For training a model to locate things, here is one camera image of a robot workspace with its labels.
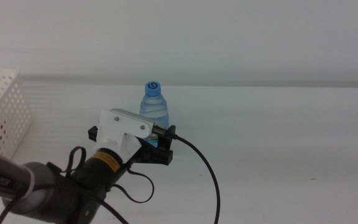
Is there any black braided cable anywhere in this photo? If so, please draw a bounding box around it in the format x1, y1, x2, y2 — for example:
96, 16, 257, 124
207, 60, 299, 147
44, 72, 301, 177
0, 125, 221, 224

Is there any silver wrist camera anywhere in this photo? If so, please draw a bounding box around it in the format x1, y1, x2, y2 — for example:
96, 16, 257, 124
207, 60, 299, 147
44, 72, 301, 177
109, 108, 155, 124

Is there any white perforated plastic basket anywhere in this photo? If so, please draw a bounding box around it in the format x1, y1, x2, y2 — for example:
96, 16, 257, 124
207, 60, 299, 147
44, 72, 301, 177
0, 67, 33, 203

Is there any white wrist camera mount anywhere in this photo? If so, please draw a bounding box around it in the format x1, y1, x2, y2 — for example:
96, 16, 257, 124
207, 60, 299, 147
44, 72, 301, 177
94, 108, 155, 157

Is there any thin black cable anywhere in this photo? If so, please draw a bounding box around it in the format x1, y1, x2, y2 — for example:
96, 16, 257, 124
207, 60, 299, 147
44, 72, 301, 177
65, 146, 155, 204

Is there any clear water bottle blue cap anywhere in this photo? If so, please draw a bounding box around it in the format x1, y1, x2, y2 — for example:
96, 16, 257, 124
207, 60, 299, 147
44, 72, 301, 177
139, 80, 170, 148

